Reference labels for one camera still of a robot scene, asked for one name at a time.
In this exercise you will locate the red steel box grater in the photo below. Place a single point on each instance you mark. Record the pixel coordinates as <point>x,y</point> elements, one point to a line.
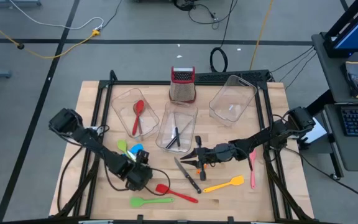
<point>182,87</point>

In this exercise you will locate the yellow silicone spatula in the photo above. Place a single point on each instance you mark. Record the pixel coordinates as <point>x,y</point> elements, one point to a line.
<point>236,180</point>

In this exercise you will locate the long slim black knife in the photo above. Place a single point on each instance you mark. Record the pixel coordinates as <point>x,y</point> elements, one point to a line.
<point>177,138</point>

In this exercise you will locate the red spoon with white sticker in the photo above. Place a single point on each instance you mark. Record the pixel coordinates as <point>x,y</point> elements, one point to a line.
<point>138,109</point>

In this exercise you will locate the grey black work gloves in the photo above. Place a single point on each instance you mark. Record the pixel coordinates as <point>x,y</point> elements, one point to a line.
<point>356,79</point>

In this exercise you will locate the grey keyboard desk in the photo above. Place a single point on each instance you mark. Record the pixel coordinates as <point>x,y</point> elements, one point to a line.
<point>353,152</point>

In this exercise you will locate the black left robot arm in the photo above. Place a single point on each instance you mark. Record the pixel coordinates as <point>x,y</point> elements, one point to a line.
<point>98,146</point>

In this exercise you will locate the black utensils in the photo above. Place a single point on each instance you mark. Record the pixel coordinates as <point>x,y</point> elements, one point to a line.
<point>170,142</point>

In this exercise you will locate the blue silicone spatula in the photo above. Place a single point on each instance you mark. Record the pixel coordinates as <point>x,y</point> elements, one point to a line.
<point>138,147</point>

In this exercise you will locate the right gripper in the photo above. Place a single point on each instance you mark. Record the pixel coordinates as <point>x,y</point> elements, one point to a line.
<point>217,154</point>

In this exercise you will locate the black desk stand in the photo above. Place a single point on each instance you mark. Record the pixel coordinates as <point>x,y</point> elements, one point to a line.
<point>336,155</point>

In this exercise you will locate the black power strip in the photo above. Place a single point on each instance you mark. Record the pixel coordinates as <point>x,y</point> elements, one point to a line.
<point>235,76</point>

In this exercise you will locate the pink silicone spatula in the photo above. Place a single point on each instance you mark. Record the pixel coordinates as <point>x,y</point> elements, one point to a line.
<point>253,177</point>

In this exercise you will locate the grey side desk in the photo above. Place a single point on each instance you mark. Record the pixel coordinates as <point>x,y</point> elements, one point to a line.
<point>328,71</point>

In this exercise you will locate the red silicone spatula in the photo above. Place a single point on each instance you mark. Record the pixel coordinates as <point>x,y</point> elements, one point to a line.
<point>179,195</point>

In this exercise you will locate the green silicone spatula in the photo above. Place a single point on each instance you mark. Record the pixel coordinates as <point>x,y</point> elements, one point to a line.
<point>137,202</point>

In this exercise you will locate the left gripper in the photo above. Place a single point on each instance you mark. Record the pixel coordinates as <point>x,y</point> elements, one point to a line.
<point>138,177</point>

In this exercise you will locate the clear plastic bin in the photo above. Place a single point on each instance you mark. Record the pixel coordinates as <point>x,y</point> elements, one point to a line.
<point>232,102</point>
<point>186,140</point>
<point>123,109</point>

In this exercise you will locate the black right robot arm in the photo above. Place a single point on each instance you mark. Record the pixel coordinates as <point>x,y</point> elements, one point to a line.
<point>269,135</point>

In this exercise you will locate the computer monitor blue screen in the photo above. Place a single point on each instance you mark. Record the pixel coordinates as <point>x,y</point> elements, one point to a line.
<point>357,31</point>

